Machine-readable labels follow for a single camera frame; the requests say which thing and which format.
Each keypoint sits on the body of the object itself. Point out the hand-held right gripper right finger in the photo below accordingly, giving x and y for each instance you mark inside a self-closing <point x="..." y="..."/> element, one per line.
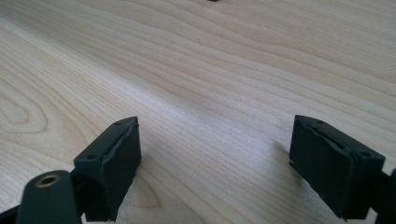
<point x="330" y="174"/>

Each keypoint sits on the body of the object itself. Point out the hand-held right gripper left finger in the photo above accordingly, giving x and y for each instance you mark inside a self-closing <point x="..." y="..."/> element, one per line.
<point x="109" y="174"/>

